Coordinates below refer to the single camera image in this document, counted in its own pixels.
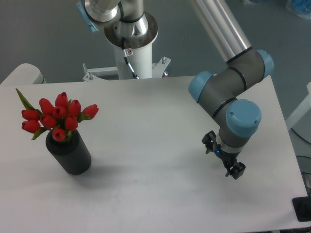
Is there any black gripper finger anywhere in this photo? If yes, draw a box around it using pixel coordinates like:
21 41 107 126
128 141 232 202
202 131 216 154
224 161 246 180

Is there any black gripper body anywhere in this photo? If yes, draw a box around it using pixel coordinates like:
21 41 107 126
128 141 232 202
212 135 241 167

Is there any red tulip bouquet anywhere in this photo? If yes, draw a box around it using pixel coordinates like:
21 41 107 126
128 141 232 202
16 89 99 144

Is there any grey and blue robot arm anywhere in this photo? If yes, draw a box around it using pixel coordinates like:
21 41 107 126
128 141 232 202
77 0 274 179

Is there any black ribbed vase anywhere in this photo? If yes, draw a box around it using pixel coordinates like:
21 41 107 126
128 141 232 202
46 131 91 175

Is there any black box at table edge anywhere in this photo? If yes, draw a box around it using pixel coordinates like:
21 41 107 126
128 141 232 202
292 197 311 222

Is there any white furniture at right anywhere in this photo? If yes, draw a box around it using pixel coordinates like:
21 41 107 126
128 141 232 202
285 83 311 131

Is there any blue plastic bag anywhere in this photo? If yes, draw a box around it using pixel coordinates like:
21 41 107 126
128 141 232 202
286 0 311 19

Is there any white metal base frame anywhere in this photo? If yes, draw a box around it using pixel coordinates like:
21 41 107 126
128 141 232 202
82 56 171 82

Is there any black pedestal cable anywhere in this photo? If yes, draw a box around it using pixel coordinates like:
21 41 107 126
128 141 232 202
121 36 140 80

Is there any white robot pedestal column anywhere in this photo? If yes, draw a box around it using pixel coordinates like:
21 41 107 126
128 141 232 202
104 12 158 80

